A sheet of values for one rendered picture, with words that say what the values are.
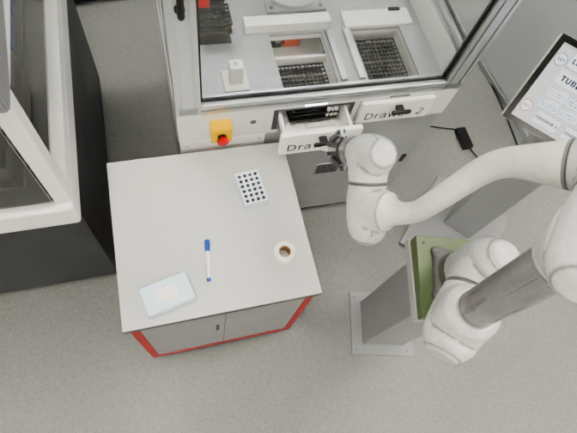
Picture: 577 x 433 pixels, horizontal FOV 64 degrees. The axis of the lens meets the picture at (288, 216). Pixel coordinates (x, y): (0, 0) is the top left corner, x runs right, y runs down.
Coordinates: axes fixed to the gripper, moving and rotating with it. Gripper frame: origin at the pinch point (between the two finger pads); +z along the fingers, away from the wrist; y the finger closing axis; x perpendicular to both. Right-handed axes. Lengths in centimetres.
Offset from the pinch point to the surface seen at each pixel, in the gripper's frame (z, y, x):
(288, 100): 5.4, 16.8, 10.5
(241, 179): 10.9, -7.5, 28.4
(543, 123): -8, 0, -76
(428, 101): 10.5, 11.4, -43.1
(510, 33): 107, 46, -157
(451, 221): 66, -52, -87
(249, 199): 6.3, -14.2, 27.4
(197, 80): -5.3, 24.5, 39.8
